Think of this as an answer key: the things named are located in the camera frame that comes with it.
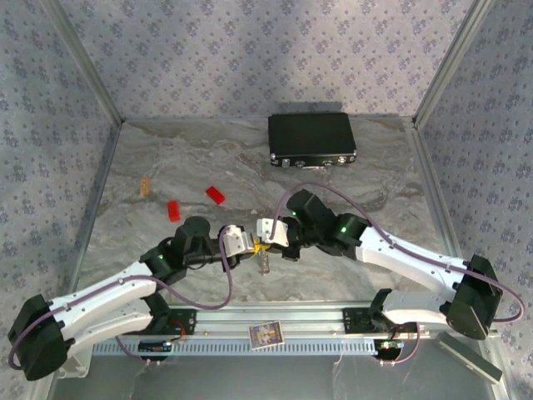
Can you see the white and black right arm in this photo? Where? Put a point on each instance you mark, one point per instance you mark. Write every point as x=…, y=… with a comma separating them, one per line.
x=408, y=258

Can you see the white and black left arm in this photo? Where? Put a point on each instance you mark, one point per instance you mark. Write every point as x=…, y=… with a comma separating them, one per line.
x=104, y=291

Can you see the red toy brick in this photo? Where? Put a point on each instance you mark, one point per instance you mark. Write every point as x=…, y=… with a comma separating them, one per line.
x=174, y=210
x=215, y=195

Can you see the orange toy brick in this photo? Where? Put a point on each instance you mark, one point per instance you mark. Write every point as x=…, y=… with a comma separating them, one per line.
x=145, y=187

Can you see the colourful picture card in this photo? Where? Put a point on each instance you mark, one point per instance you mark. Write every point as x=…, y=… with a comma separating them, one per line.
x=266, y=334

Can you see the black case with metal latches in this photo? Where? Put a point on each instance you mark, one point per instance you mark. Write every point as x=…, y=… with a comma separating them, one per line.
x=310, y=133

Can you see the small black circuit board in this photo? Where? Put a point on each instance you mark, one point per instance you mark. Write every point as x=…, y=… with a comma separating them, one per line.
x=152, y=346

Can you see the small round circuit board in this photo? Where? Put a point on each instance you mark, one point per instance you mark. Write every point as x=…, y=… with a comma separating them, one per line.
x=389, y=346

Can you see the grey metal bar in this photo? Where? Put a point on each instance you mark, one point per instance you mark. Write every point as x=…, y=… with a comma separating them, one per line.
x=466, y=356

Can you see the aluminium mounting rail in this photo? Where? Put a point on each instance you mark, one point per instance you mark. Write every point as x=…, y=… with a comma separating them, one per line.
x=270, y=312

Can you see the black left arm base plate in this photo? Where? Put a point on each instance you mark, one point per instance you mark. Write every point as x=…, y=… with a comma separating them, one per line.
x=187, y=323

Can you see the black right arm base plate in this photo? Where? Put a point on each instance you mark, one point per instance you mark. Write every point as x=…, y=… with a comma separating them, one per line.
x=354, y=321

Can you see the grey frame base strip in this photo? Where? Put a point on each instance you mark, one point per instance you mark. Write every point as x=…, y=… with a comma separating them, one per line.
x=96, y=200
x=433, y=187

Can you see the white plastic bracket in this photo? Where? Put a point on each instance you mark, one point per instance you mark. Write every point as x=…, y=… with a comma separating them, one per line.
x=79, y=368

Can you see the aluminium frame post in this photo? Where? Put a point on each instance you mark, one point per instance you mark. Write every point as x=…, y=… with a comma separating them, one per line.
x=86, y=62
x=451, y=62

